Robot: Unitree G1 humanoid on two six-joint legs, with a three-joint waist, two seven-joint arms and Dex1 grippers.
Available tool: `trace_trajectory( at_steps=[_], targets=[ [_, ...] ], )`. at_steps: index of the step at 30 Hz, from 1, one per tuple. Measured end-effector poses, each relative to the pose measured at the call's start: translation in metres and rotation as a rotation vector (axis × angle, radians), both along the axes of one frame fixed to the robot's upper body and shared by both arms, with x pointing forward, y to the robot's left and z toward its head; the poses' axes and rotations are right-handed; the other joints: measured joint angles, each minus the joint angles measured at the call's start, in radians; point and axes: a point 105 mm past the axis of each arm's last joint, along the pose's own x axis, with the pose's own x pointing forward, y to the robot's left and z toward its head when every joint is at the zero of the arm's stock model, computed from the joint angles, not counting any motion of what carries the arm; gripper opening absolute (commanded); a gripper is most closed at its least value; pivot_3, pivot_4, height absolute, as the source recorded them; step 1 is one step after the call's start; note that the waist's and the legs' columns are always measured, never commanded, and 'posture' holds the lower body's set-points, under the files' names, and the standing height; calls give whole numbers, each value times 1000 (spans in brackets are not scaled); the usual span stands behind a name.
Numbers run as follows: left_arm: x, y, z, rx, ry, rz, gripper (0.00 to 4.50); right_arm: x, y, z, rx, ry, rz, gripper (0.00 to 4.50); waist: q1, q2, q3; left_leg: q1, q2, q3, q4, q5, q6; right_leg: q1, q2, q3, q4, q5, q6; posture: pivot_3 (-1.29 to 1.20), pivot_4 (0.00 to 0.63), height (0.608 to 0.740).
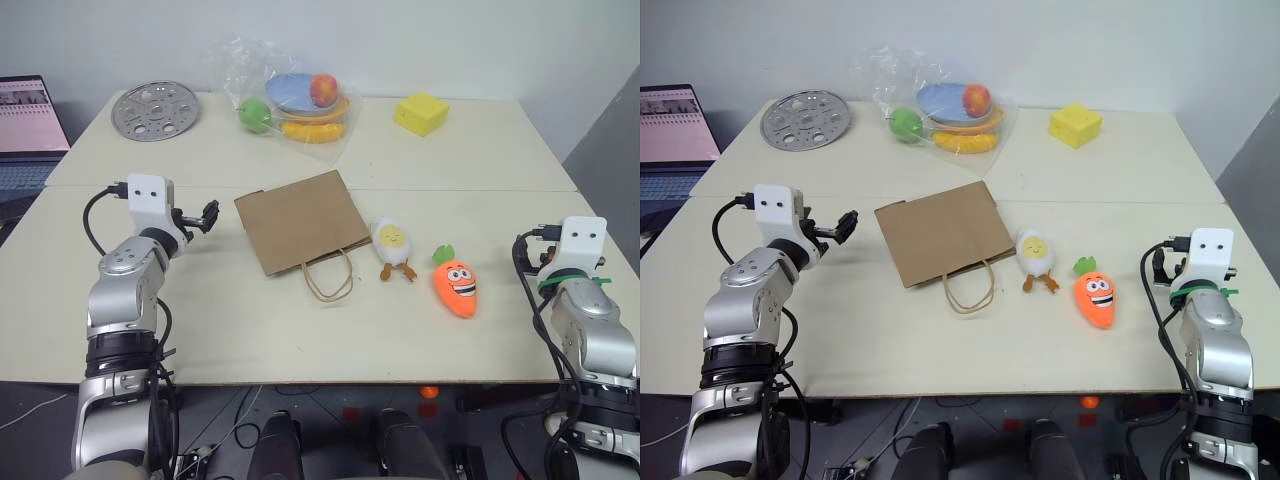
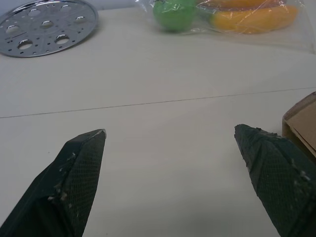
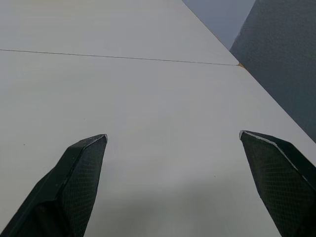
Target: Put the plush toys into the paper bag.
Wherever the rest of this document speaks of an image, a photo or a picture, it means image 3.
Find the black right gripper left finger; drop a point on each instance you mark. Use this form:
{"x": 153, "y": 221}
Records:
{"x": 74, "y": 187}

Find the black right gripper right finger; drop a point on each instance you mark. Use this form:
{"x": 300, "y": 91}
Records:
{"x": 281, "y": 182}

